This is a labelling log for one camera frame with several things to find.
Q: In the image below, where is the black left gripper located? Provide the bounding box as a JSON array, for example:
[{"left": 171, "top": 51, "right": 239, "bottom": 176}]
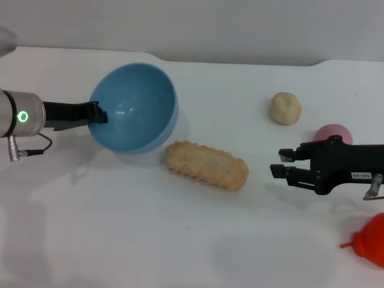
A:
[{"left": 43, "top": 101, "right": 109, "bottom": 132}]

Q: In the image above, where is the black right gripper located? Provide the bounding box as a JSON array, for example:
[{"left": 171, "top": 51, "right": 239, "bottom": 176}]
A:
[{"left": 269, "top": 134, "right": 384, "bottom": 196}]

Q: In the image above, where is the blue bowl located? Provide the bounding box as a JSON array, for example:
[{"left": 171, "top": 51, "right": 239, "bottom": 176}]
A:
[{"left": 89, "top": 62, "right": 180, "bottom": 155}]

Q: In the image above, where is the long rectangular toast bread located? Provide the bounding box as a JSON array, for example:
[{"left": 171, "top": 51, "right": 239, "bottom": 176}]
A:
[{"left": 164, "top": 140, "right": 250, "bottom": 192}]

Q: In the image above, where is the pink peach bun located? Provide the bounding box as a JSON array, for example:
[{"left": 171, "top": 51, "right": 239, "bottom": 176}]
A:
[{"left": 313, "top": 124, "right": 354, "bottom": 145}]

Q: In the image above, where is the beige round bun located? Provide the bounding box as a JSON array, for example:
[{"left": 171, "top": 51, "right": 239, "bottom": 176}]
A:
[{"left": 269, "top": 92, "right": 302, "bottom": 126}]

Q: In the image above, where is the red orange plastic toy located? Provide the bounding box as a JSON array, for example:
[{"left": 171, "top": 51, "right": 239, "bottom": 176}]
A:
[{"left": 340, "top": 212, "right": 384, "bottom": 269}]

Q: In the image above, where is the right arm connector cable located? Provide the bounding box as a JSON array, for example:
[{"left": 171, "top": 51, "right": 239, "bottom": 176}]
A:
[{"left": 362, "top": 173, "right": 384, "bottom": 201}]

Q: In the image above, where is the arm connector cable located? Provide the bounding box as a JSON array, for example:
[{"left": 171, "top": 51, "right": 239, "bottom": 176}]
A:
[
  {"left": 8, "top": 133, "right": 53, "bottom": 163},
  {"left": 362, "top": 173, "right": 384, "bottom": 201}
]

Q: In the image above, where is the left arm connector cable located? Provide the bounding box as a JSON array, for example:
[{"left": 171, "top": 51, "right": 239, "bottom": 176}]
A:
[{"left": 8, "top": 133, "right": 53, "bottom": 163}]

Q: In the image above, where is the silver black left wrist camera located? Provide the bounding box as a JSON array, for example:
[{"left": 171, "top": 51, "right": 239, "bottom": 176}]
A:
[{"left": 0, "top": 25, "right": 18, "bottom": 59}]

